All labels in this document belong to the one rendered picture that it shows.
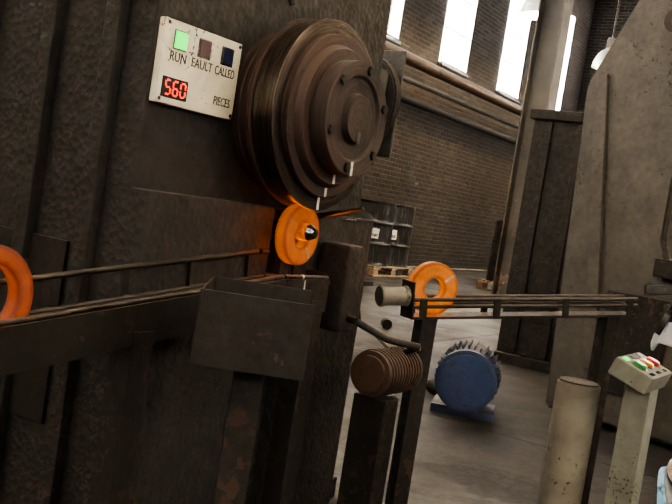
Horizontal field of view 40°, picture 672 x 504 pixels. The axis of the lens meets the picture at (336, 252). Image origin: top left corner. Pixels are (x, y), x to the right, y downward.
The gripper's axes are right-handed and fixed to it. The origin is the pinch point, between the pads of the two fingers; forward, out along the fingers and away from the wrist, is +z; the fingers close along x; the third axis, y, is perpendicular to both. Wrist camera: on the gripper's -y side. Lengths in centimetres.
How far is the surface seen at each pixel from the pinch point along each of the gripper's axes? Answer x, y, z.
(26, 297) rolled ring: -143, -70, 25
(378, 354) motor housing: -37, -52, 34
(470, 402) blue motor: 139, -78, 89
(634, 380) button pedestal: -4.7, 1.7, 9.8
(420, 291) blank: -14, -60, 19
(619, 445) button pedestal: 2.2, 5.9, 28.7
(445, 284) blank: -8, -57, 15
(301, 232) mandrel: -63, -75, 10
